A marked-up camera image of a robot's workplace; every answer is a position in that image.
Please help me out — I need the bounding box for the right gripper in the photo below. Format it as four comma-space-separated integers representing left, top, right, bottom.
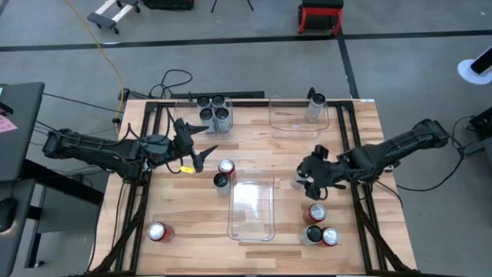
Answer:
296, 156, 341, 201

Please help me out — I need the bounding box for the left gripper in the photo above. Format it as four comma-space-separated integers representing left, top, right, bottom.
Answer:
168, 118, 219, 173

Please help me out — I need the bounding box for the white can blue band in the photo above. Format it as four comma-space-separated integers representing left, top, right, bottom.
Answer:
213, 106, 234, 134
210, 94, 228, 111
195, 95, 212, 112
198, 107, 216, 135

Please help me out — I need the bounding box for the red soda can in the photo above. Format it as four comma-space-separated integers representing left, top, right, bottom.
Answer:
321, 225, 341, 248
218, 159, 237, 179
302, 202, 327, 225
147, 222, 175, 242

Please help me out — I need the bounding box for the white bottle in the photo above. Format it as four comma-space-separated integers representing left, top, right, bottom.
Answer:
213, 172, 231, 197

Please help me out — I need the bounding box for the clear plastic bin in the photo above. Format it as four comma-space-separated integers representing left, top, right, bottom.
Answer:
226, 168, 277, 242
172, 96, 234, 135
268, 95, 331, 139

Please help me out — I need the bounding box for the black desk base beam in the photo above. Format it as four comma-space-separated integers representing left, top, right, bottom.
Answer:
21, 158, 105, 206

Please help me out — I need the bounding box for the black case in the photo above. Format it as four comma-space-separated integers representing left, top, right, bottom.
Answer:
142, 0, 195, 12

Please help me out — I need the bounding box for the black tripod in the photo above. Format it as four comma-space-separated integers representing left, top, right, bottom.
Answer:
210, 0, 255, 13

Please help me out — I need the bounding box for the wheeled dolly with slats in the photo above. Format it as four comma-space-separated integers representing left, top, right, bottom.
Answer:
86, 0, 141, 35

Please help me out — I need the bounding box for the red stool black seat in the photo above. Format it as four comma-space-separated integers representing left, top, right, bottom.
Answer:
297, 0, 344, 38

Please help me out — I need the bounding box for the grey desk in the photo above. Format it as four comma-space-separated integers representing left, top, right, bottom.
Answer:
0, 81, 46, 182

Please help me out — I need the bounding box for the black floor equipment box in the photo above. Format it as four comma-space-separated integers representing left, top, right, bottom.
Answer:
463, 106, 492, 157

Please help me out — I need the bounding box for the white round floor stand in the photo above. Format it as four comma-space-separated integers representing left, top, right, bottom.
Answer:
456, 45, 492, 86

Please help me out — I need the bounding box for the pink paper note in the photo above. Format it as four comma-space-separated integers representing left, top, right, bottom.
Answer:
0, 114, 19, 135

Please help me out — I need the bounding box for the black computer mouse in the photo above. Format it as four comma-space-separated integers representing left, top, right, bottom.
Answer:
0, 196, 18, 233

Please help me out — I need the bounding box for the black aluminium table frame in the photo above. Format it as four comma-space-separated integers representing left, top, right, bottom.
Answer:
88, 99, 422, 277

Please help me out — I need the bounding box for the looped black floor cable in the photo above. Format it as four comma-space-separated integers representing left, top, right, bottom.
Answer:
148, 68, 194, 99

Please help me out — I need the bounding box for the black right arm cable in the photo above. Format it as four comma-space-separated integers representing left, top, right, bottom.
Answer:
374, 115, 468, 193

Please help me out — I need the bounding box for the thin black floor cable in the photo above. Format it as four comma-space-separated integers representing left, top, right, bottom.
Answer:
42, 92, 125, 115

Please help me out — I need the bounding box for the yellow cable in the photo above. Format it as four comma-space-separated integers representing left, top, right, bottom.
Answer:
63, 0, 126, 135

